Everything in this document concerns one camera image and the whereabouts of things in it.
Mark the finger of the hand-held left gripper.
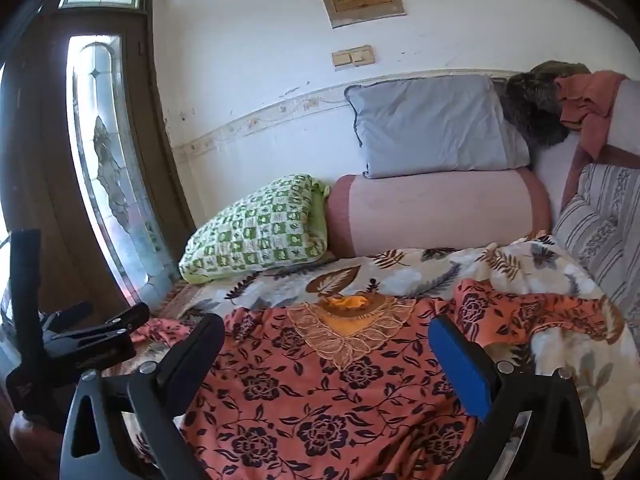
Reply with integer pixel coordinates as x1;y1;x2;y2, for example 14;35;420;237
37;301;96;335
47;303;151;361

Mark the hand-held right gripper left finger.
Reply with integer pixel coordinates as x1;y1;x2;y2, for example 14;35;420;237
59;312;226;480

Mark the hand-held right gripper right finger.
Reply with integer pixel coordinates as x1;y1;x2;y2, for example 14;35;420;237
429;314;601;480

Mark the orange black floral garment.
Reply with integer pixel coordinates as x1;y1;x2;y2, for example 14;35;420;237
122;280;626;480

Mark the leaf print quilted blanket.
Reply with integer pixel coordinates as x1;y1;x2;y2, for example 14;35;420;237
150;232;640;480

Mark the green checked pillow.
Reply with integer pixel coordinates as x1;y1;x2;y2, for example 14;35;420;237
178;174;332;285

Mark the wooden door with stained glass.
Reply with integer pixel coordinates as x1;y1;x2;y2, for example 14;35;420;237
0;0;198;321

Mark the pink bolster pillow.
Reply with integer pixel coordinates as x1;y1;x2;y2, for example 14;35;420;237
325;167;553;259

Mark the grey striped cushion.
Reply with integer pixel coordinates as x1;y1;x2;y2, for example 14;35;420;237
551;162;640;311

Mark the pale maroon-edged cushion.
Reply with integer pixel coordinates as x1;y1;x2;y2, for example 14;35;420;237
531;77;640;221

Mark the grey pillow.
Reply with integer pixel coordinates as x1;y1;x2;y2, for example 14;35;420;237
344;74;532;180

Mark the dark furry cloth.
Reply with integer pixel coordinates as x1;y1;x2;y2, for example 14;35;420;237
502;60;591;148

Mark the rust coloured cloth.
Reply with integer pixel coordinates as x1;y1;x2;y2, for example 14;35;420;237
555;71;630;160

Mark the gold double light switch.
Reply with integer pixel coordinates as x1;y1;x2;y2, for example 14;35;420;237
332;45;375;69

